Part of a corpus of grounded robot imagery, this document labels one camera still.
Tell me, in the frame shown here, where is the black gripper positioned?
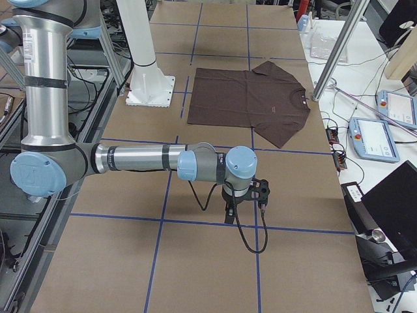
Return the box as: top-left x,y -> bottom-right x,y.
222,187 -> 253,224

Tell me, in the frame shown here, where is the brown t-shirt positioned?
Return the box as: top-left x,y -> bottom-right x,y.
187,61 -> 310,148

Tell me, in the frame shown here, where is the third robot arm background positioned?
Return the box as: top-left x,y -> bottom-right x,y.
1,18 -> 23,53

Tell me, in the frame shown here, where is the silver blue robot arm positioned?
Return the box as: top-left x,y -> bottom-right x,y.
10,1 -> 269,224

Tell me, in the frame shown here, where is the black power strip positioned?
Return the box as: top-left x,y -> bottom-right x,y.
323,117 -> 347,173

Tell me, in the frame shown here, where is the black box white label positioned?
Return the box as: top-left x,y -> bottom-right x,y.
341,182 -> 364,209

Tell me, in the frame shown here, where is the near teach pendant tablet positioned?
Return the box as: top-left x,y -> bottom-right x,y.
349,117 -> 400,163

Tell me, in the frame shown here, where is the teach pendant tablet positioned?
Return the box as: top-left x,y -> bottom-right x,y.
349,117 -> 400,163
377,90 -> 416,130

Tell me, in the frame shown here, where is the black monitor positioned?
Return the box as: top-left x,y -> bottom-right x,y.
362,160 -> 416,260

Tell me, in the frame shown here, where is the white reacher grabber stick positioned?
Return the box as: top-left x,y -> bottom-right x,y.
328,79 -> 417,132

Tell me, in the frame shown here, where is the clear plastic bag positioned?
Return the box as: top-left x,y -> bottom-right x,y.
310,33 -> 338,60

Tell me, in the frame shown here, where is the far teach pendant tablet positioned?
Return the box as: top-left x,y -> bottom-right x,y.
377,90 -> 416,130

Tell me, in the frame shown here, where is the red cylinder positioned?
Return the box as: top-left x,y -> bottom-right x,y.
296,0 -> 309,22

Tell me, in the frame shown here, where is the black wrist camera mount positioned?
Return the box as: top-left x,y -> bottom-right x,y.
251,178 -> 270,212

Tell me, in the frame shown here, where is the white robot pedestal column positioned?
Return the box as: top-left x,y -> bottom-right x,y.
117,0 -> 175,108

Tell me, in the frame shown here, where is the aluminium frame post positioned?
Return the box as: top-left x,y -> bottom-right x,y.
312,0 -> 370,102

